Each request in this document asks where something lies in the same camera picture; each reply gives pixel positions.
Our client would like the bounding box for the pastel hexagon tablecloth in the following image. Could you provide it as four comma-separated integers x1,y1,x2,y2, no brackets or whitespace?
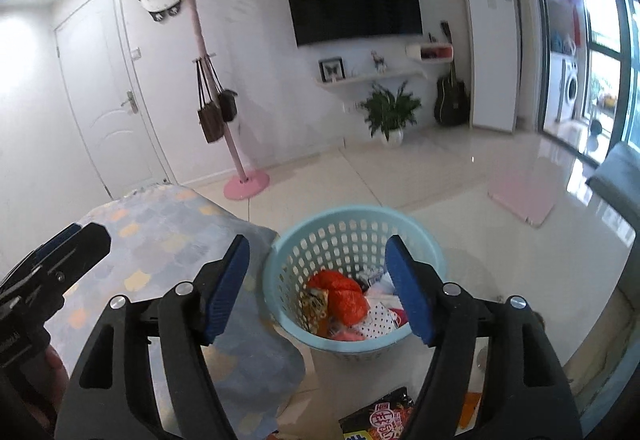
46,186,305,439

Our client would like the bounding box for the pink coat stand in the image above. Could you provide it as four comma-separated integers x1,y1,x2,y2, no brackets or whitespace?
184,0,270,200

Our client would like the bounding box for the black guitar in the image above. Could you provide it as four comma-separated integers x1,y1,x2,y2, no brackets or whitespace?
432,20,471,128

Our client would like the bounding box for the black wall television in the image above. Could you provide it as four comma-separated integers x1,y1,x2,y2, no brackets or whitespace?
288,0,423,47

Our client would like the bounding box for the brown hanging bag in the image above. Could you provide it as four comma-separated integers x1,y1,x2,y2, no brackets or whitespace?
195,59,224,143

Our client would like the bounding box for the white black patterned packet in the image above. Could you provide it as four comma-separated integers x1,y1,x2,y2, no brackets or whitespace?
354,301,408,339

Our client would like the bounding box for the light blue laundry basket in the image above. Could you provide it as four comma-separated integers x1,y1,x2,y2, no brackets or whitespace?
262,205,447,356

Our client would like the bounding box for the pink snack tube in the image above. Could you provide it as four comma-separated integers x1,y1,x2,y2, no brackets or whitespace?
329,327,367,342

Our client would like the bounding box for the pink floor mat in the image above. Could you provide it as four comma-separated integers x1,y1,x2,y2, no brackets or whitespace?
487,158,563,228

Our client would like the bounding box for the green potted plant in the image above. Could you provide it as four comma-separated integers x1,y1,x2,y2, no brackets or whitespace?
357,79,422,148

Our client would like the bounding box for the white lower wall shelf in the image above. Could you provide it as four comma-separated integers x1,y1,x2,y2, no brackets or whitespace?
314,68,428,89

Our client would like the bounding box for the left hand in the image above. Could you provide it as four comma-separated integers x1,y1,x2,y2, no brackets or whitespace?
22,345,70,429

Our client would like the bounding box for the red plastic bag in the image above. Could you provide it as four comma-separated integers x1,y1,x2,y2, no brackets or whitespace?
307,270,369,326

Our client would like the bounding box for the grey sofa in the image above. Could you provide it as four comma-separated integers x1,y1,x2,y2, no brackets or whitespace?
584,141,640,251

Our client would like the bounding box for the white door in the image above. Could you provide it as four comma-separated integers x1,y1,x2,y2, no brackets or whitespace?
53,0,176,198

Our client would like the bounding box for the white red cubby shelf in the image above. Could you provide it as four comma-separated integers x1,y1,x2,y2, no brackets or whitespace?
405,42,454,64

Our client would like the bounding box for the white tall cabinet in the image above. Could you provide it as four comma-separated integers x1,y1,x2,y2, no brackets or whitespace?
466,0,518,134

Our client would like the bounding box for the orange black snack packet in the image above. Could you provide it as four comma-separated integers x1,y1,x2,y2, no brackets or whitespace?
300,288,330,337

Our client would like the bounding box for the black picture frame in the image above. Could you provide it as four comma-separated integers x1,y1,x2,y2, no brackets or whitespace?
319,56,346,84

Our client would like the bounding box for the black small hanging bag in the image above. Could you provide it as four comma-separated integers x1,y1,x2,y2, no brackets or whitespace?
207,58,238,122

